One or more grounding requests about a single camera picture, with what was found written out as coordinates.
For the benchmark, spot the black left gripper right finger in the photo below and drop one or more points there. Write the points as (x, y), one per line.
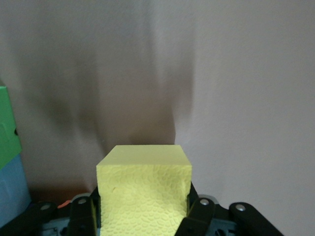
(221, 221)

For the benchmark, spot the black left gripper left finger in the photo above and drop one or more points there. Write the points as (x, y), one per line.
(61, 218)

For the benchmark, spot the blue foam block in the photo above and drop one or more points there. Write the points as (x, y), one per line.
(12, 186)

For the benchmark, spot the yellow foam block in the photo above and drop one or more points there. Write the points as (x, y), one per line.
(142, 191)

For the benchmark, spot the green foam block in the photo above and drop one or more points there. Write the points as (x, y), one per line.
(7, 127)

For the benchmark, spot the brown table mat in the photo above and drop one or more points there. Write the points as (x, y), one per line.
(172, 61)

